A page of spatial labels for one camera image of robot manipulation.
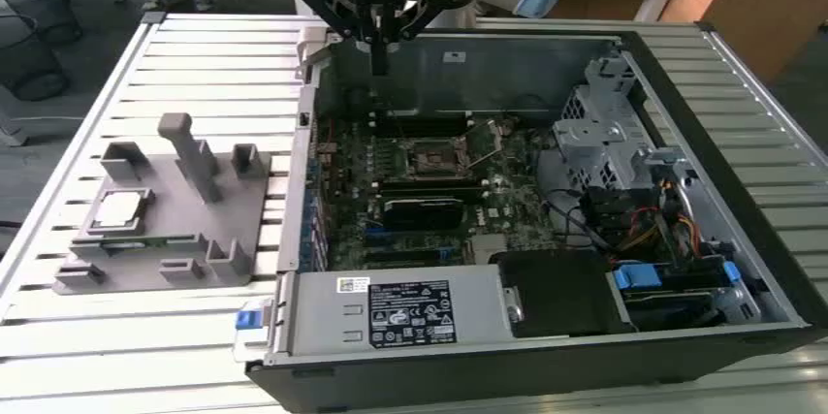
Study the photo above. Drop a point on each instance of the silver CPU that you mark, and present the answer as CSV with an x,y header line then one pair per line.
x,y
116,210

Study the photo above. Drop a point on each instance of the CPU socket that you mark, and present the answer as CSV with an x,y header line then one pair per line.
x,y
432,159

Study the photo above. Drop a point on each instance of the green motherboard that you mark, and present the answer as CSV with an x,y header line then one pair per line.
x,y
511,181

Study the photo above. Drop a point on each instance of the silver drive cage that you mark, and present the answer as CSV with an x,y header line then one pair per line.
x,y
595,142

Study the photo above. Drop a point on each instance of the black graphics card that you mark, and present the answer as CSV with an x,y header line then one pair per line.
x,y
420,215

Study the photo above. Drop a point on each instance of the black mesh waste bin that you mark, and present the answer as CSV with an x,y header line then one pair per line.
x,y
58,11
32,65

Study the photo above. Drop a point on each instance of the silver chipset heatsink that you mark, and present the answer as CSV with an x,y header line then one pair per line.
x,y
488,245

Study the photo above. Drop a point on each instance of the black expansion slot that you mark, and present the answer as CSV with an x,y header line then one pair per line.
x,y
407,258

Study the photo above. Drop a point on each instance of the wooden cabinet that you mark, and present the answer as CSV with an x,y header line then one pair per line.
x,y
763,7

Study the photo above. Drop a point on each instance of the grey furniture foot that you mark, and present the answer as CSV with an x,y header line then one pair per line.
x,y
12,135

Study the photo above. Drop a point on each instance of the grey plastic parts rack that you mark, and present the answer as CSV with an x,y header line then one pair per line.
x,y
168,239

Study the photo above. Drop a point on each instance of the green RAM stick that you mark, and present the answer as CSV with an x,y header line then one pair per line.
x,y
162,241

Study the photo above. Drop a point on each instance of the black plastic air shroud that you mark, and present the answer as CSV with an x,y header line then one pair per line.
x,y
556,293

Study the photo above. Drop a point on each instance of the silver power supply black label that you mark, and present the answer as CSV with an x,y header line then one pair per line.
x,y
323,317

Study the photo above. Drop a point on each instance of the hard disk in blue carrier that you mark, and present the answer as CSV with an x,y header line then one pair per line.
x,y
638,278

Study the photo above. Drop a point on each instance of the blue case release latch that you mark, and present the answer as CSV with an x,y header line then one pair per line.
x,y
248,321

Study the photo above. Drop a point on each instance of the black PC case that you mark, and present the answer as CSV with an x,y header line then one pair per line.
x,y
452,385

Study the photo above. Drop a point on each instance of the silver disk bay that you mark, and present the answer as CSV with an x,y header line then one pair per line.
x,y
738,305

